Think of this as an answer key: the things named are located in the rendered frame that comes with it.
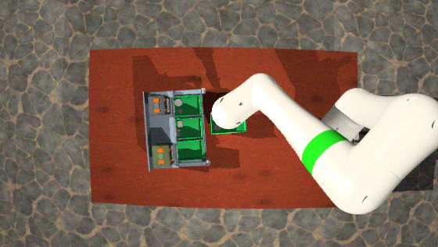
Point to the olive green tool case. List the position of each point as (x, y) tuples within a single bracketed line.
[(163, 154)]

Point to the grey metal shelf rack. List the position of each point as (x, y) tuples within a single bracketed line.
[(162, 128)]

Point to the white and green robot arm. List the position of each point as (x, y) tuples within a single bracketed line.
[(404, 134)]

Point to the green bin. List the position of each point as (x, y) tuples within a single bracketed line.
[(191, 105), (240, 128), (190, 149), (192, 128)]

